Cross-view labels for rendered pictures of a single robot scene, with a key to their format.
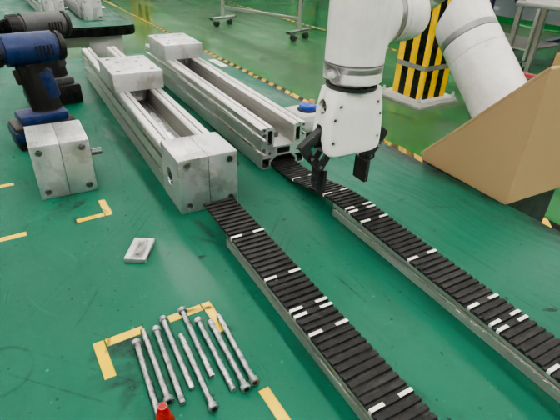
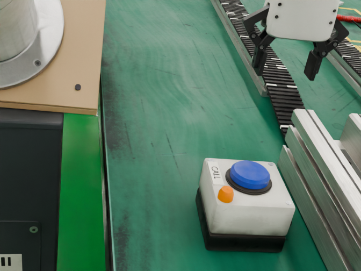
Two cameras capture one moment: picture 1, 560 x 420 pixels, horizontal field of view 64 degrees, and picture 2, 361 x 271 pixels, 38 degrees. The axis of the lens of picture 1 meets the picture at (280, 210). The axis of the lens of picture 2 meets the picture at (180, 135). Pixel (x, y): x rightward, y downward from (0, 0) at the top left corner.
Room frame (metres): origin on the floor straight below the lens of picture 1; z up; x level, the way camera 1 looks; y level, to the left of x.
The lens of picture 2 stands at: (1.42, 0.02, 1.13)
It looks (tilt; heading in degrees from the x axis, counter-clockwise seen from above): 30 degrees down; 199
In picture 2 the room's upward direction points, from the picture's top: 10 degrees clockwise
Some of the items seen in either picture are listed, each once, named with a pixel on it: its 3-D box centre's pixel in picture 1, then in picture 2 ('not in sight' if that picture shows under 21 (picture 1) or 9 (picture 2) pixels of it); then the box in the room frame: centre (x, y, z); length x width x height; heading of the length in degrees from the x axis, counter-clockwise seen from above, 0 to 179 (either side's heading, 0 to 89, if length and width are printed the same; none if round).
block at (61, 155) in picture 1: (68, 157); not in sight; (0.71, 0.37, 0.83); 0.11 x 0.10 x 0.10; 121
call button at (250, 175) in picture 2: (307, 107); (248, 177); (0.99, -0.05, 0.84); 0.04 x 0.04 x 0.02
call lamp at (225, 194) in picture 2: not in sight; (226, 192); (1.03, -0.06, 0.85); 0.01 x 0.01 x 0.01
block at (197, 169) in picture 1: (206, 170); not in sight; (0.69, 0.13, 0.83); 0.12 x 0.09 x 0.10; 121
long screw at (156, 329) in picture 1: (167, 362); not in sight; (0.32, 0.11, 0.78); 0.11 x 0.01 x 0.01; 28
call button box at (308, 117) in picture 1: (303, 122); (250, 203); (0.98, -0.05, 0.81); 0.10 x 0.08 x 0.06; 121
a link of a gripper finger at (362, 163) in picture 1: (367, 159); (254, 51); (0.68, -0.14, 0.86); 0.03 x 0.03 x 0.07; 31
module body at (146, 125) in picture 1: (133, 98); not in sight; (1.06, 0.37, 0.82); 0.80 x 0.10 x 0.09; 31
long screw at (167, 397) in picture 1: (155, 362); not in sight; (0.32, 0.12, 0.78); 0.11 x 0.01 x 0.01; 29
